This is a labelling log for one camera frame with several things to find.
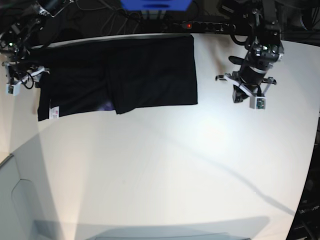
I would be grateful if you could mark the black T-shirt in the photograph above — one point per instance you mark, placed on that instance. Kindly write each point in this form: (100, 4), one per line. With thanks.
(117, 75)

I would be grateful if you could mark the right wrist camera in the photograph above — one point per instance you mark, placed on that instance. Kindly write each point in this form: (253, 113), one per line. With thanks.
(12, 89)

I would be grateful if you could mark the blue box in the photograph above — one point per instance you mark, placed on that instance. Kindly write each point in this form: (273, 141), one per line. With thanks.
(166, 5)

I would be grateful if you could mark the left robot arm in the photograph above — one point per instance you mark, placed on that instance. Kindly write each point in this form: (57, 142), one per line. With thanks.
(253, 24)

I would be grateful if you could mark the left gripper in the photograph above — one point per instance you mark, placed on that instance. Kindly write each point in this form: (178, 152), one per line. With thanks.
(249, 78)

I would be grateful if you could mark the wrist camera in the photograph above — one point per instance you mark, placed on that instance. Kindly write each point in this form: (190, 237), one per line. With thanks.
(257, 102)
(12, 89)

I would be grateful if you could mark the black power strip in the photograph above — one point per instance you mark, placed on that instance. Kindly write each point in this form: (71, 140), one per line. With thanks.
(203, 27)

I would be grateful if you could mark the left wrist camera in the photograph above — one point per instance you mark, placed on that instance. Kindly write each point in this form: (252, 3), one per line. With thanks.
(257, 102)

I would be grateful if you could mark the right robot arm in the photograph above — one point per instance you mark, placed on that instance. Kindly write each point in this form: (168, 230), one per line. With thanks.
(15, 42)

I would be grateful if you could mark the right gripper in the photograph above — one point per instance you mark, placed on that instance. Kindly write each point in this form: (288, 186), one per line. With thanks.
(23, 72)

